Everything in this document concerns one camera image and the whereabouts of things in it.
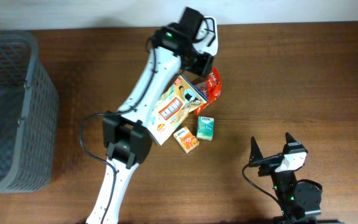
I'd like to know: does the red Hacks candy bag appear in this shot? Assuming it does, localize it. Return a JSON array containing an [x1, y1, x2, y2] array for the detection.
[[194, 67, 222, 115]]

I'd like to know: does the grey plastic mesh basket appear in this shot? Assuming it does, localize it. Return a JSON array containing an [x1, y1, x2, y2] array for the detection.
[[0, 31, 59, 194]]

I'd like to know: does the white barcode scanner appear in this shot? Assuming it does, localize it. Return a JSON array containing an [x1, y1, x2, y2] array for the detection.
[[193, 17, 218, 57]]

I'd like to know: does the beige wet wipes packet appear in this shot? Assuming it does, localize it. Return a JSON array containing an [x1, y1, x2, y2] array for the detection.
[[147, 75, 208, 146]]

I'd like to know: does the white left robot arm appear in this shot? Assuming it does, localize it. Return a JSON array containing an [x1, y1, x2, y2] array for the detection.
[[84, 7, 218, 223]]

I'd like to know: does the orange tissue pack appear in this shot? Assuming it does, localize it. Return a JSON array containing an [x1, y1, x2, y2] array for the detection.
[[173, 126, 200, 154]]

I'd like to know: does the green tissue pack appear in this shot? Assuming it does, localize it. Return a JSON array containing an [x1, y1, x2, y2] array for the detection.
[[196, 116, 214, 141]]

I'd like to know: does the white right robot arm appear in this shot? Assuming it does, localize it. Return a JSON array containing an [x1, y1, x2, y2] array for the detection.
[[244, 133, 323, 223]]

